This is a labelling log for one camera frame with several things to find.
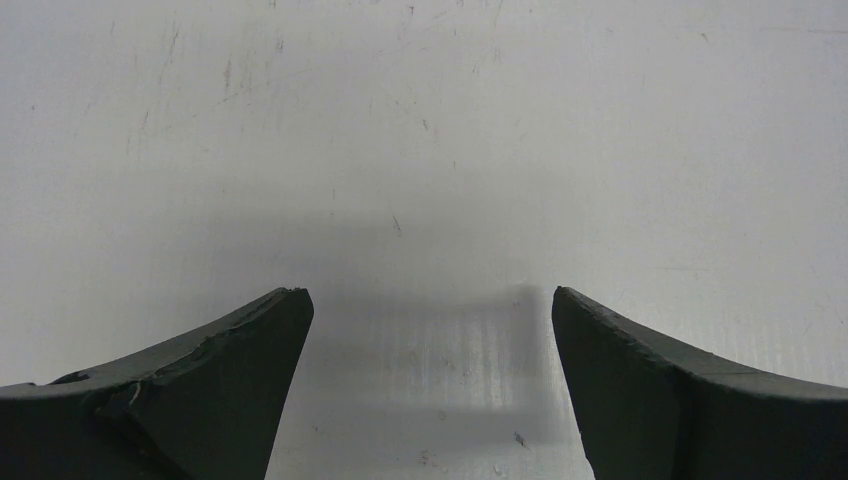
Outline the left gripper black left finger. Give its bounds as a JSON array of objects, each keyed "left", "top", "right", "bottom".
[{"left": 1, "top": 288, "right": 314, "bottom": 479}]

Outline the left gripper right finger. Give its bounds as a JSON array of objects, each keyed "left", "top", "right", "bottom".
[{"left": 552, "top": 287, "right": 847, "bottom": 479}]

